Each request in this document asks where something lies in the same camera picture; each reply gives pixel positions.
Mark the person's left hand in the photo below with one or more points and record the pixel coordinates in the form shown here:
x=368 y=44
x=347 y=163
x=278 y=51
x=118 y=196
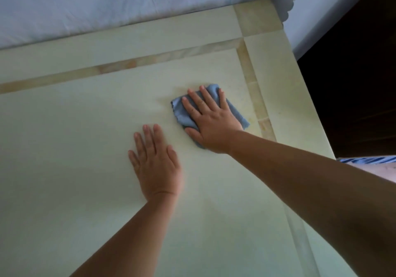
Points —
x=159 y=171

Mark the person's right hand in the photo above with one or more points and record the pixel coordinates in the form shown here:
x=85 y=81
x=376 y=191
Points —
x=213 y=125

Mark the person's right middle finger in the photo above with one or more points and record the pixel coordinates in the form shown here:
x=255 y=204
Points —
x=198 y=99

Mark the person's left thumb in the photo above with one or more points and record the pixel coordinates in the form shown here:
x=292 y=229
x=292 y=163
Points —
x=173 y=156

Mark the person's left middle finger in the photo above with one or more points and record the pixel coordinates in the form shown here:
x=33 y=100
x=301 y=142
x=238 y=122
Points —
x=149 y=139

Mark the person's right thumb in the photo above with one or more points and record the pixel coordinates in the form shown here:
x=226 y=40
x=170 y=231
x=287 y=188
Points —
x=193 y=134

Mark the person's left little finger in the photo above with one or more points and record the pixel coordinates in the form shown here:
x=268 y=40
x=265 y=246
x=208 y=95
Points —
x=133 y=160

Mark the person's right little finger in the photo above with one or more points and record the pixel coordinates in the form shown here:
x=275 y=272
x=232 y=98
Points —
x=222 y=97

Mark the blue cleaning cloth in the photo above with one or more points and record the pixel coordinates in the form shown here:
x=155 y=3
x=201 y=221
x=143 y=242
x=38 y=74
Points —
x=237 y=115

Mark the person's right forearm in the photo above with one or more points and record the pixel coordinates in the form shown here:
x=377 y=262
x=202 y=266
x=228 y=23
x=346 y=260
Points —
x=309 y=193

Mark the person's left forearm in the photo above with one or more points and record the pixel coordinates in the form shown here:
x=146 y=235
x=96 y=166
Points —
x=133 y=239

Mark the white bed sheet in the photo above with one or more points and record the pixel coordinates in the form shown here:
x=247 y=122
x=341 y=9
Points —
x=123 y=4

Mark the blue striped clothing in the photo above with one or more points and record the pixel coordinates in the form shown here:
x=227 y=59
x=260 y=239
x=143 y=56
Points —
x=371 y=161

